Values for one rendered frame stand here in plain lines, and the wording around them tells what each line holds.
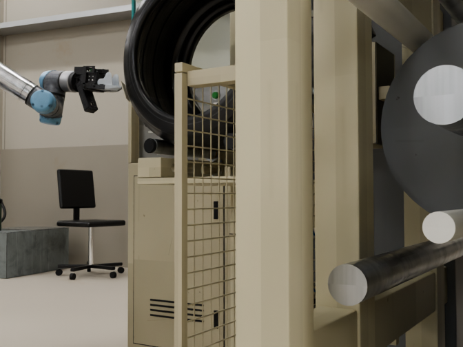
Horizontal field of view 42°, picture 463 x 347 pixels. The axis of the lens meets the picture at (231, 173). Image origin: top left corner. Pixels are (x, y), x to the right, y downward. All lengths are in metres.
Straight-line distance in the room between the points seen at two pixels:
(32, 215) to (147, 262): 4.61
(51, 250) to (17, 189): 1.23
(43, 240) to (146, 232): 3.65
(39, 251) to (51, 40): 2.46
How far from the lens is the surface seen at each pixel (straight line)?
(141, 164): 1.82
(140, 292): 2.74
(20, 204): 7.33
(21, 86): 2.12
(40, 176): 7.15
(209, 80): 1.12
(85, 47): 7.00
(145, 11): 1.89
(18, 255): 6.04
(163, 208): 2.63
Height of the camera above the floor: 0.75
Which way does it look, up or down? 2 degrees up
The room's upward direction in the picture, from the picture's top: straight up
